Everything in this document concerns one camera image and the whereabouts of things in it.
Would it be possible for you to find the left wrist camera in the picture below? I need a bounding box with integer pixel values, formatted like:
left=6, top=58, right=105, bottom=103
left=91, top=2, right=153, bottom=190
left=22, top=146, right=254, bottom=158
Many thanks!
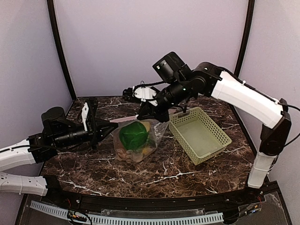
left=41, top=97, right=99, bottom=141

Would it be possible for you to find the black frame post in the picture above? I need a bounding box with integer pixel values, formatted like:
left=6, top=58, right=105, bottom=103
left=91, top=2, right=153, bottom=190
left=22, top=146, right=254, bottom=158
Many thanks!
left=46, top=0, right=77, bottom=102
left=234, top=0, right=255, bottom=77

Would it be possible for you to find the black front rail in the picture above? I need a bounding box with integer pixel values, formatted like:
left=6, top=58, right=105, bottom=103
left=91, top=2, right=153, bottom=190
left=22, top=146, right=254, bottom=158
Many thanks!
left=24, top=181, right=281, bottom=214

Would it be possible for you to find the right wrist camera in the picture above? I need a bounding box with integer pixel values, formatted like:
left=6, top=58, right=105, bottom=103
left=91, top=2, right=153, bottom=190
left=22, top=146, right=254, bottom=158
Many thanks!
left=121, top=52, right=193, bottom=107

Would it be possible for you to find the green perforated plastic basket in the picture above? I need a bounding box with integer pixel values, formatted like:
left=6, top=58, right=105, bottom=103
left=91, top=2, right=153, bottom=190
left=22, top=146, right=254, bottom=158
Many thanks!
left=169, top=107, right=232, bottom=165

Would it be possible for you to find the clear zip top bag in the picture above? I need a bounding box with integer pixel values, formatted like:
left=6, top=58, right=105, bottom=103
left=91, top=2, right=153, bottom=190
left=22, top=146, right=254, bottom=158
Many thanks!
left=111, top=116, right=169, bottom=163

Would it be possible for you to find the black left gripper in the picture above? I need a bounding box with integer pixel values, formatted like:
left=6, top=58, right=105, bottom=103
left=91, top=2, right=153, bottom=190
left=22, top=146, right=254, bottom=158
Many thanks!
left=54, top=117, right=119, bottom=149

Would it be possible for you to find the green pepper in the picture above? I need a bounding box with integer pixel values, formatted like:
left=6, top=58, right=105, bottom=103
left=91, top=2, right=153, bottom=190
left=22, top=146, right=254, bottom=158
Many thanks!
left=119, top=121, right=149, bottom=151

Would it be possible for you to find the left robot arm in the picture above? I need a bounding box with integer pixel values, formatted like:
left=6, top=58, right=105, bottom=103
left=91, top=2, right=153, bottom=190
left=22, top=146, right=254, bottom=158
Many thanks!
left=0, top=119, right=118, bottom=204

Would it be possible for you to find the beige walnut-like food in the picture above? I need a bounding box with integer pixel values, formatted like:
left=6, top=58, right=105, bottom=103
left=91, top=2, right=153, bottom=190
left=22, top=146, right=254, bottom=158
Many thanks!
left=140, top=120, right=151, bottom=132

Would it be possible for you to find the brown potato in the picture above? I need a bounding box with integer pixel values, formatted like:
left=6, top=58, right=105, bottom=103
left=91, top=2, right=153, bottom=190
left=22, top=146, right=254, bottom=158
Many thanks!
left=115, top=148, right=143, bottom=163

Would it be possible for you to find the black frame post right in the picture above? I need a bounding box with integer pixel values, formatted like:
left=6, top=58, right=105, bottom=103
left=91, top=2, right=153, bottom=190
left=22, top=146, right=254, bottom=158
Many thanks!
left=234, top=0, right=255, bottom=77

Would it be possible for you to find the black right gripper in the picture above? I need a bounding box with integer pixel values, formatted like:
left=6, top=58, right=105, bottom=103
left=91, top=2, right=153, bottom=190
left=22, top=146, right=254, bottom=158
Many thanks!
left=137, top=76, right=190, bottom=121

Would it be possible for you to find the white slotted cable duct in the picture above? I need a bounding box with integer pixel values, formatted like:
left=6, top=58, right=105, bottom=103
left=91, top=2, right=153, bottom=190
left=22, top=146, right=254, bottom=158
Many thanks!
left=30, top=201, right=224, bottom=225

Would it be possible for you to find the orange yellow mango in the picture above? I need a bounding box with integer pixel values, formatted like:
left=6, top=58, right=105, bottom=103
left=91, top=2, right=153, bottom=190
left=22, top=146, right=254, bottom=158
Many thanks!
left=142, top=147, right=155, bottom=157

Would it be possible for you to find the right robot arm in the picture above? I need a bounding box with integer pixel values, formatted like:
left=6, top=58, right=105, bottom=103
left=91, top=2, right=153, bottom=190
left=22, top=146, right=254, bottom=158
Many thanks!
left=132, top=60, right=299, bottom=203

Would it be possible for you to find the black frame post left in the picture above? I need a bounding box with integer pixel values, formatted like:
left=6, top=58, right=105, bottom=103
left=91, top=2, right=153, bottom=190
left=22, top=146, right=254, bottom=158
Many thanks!
left=46, top=0, right=77, bottom=102

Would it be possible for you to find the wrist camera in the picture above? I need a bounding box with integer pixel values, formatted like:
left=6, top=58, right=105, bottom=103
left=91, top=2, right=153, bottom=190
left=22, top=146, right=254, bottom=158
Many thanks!
left=41, top=97, right=99, bottom=141
left=121, top=52, right=193, bottom=107

